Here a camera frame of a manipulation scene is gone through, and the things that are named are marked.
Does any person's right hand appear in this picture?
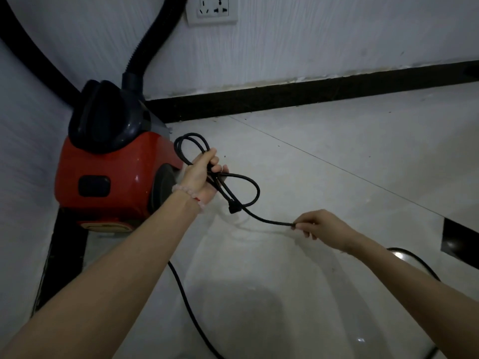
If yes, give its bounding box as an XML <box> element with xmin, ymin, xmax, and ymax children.
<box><xmin>291</xmin><ymin>209</ymin><xmax>360</xmax><ymax>255</ymax></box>

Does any person's left hand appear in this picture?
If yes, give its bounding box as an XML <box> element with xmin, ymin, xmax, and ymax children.
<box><xmin>179</xmin><ymin>147</ymin><xmax>229</xmax><ymax>205</ymax></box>

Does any black power cord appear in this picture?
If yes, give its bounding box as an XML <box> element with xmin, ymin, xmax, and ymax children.
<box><xmin>167</xmin><ymin>132</ymin><xmax>442</xmax><ymax>359</ymax></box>

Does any person's left forearm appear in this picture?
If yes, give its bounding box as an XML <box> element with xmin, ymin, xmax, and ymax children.
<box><xmin>0</xmin><ymin>191</ymin><xmax>200</xmax><ymax>359</ymax></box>

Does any person's right forearm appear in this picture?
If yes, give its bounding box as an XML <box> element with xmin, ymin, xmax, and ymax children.
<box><xmin>346</xmin><ymin>235</ymin><xmax>479</xmax><ymax>359</ymax></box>

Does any red canister vacuum cleaner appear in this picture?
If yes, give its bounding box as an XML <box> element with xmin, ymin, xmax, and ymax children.
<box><xmin>55</xmin><ymin>73</ymin><xmax>185</xmax><ymax>235</ymax></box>

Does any black baseboard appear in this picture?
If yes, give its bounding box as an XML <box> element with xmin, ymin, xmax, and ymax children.
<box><xmin>145</xmin><ymin>60</ymin><xmax>479</xmax><ymax>124</ymax></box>

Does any pink bead bracelet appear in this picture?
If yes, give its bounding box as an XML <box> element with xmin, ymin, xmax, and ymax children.
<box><xmin>172</xmin><ymin>184</ymin><xmax>207</xmax><ymax>213</ymax></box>

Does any white wall socket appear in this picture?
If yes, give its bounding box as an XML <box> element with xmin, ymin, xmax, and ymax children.
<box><xmin>186</xmin><ymin>0</ymin><xmax>239</xmax><ymax>27</ymax></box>

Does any black vacuum hose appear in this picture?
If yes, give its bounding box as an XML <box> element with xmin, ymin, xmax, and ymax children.
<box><xmin>0</xmin><ymin>0</ymin><xmax>189</xmax><ymax>106</ymax></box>

